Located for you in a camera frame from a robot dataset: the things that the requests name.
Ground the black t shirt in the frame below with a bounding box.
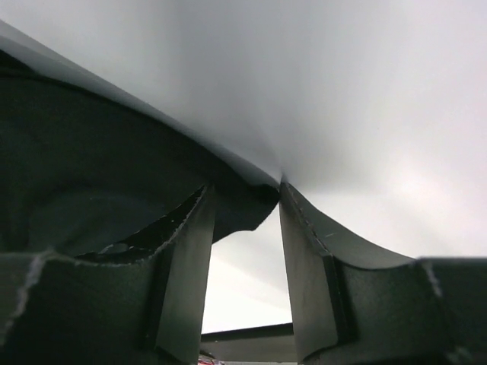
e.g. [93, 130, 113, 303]
[1, 24, 279, 256]

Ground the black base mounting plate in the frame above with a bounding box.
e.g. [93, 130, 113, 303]
[200, 323, 297, 363]

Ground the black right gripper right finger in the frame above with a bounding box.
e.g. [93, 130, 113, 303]
[279, 183, 486, 364]

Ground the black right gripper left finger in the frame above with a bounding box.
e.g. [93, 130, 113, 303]
[1, 186, 215, 364]

